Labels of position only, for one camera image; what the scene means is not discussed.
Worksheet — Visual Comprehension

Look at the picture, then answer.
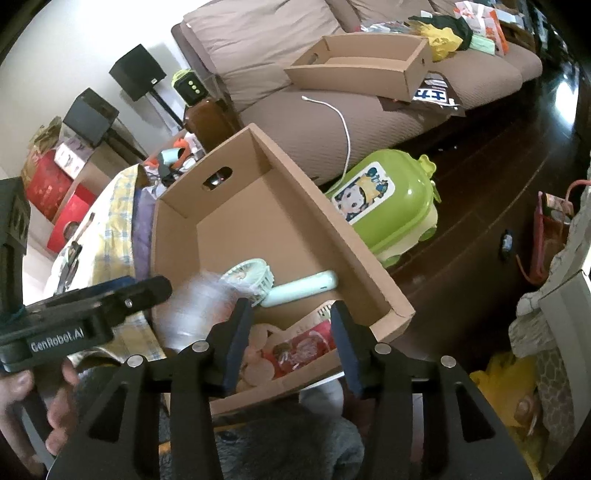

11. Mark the red gift bag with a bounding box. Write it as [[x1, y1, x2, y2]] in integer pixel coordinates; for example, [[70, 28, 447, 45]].
[[23, 150, 75, 222]]

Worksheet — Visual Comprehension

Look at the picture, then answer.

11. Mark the white charging cable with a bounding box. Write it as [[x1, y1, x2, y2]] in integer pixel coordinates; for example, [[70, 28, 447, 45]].
[[301, 95, 352, 179]]

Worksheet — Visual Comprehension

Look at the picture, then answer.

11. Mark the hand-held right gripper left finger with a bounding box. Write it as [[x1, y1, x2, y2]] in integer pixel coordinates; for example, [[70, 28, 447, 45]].
[[46, 298, 254, 480]]

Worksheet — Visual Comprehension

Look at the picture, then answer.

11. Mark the yellow cloth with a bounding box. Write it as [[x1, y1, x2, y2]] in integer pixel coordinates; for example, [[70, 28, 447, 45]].
[[417, 24, 463, 62]]

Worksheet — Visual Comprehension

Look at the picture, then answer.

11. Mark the yellow plastic bag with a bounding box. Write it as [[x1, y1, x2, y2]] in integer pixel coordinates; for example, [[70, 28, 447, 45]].
[[470, 352, 551, 477]]

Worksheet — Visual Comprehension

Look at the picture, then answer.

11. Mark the green portable power station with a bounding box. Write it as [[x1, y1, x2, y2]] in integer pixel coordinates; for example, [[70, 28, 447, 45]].
[[171, 69, 208, 105]]

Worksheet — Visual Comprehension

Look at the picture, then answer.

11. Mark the yellow checked tablecloth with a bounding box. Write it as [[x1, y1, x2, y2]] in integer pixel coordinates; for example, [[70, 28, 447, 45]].
[[44, 165, 163, 361]]

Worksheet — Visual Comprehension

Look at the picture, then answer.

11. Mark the large cardboard box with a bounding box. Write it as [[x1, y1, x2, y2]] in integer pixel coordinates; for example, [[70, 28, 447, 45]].
[[150, 122, 417, 417]]

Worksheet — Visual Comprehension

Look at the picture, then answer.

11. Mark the red gift box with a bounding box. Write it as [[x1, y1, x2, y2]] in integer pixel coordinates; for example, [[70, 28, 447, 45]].
[[46, 182, 99, 256]]

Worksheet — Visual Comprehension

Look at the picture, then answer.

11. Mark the brown sofa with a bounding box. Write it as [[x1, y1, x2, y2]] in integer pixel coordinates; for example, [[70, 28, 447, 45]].
[[171, 0, 544, 186]]

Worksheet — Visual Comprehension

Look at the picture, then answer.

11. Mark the red snack packet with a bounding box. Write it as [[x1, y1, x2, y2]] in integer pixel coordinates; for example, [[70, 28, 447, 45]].
[[260, 323, 339, 376]]

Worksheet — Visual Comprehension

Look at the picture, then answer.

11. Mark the large beige sofa cushion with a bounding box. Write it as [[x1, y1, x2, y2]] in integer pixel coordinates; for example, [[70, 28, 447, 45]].
[[182, 0, 345, 112]]

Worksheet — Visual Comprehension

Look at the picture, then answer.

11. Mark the purple cloth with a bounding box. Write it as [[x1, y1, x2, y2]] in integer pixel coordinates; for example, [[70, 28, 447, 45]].
[[133, 188, 158, 278]]

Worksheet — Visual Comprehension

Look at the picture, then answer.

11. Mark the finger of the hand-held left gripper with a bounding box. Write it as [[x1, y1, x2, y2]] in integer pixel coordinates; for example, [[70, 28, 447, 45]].
[[25, 275, 173, 326]]

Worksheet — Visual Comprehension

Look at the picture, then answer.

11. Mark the black speaker on stand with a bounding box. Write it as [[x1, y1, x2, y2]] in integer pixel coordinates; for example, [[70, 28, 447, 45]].
[[61, 88, 148, 162], [109, 44, 185, 132]]

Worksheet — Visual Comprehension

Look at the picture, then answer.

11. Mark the shallow cardboard box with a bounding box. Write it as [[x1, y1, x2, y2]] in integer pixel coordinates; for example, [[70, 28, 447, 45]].
[[283, 34, 433, 103]]

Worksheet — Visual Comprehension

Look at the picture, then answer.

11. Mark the person's grey fleece clothing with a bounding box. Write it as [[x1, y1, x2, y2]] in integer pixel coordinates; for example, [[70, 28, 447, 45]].
[[159, 392, 366, 480]]

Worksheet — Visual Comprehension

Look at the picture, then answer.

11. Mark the person's left hand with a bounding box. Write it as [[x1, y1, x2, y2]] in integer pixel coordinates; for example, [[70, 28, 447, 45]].
[[0, 357, 80, 463]]

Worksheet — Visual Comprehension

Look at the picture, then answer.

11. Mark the dark green cloth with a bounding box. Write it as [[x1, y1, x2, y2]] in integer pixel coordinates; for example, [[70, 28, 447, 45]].
[[407, 13, 475, 50]]

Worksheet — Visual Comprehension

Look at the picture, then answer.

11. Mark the clear plastic bag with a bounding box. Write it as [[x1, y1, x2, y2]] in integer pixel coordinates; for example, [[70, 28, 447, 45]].
[[156, 271, 242, 352]]

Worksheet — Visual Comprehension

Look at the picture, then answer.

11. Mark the green child's ride-on suitcase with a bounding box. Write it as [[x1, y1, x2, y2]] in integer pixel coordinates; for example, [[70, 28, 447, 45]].
[[324, 149, 443, 269]]

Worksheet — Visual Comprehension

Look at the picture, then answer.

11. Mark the dark printed paper bag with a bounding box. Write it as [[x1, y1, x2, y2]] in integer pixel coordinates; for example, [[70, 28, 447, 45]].
[[380, 73, 470, 119]]

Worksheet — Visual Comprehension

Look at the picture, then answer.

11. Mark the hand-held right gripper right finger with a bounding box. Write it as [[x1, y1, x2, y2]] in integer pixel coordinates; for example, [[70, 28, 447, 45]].
[[330, 300, 535, 480]]

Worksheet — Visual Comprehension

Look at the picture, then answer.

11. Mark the mint handheld fan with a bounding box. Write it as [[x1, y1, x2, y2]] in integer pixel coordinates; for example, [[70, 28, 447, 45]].
[[219, 258, 339, 308]]

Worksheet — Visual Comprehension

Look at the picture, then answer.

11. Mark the pink tote bag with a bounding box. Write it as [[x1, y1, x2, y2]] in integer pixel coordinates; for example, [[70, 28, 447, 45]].
[[516, 179, 591, 285]]

